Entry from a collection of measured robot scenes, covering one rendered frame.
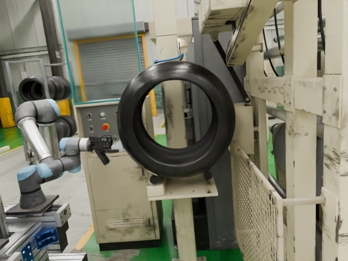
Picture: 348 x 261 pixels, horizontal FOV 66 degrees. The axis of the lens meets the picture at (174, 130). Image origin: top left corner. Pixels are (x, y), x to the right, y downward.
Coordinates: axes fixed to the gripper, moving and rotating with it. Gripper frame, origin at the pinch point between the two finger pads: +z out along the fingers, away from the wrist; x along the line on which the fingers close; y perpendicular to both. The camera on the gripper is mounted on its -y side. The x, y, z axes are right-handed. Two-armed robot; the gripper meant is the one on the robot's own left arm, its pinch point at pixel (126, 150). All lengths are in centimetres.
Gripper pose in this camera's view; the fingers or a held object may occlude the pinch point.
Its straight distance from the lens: 148.5
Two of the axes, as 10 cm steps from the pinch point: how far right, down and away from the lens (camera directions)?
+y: 0.3, -9.8, -2.0
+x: 0.3, -2.0, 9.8
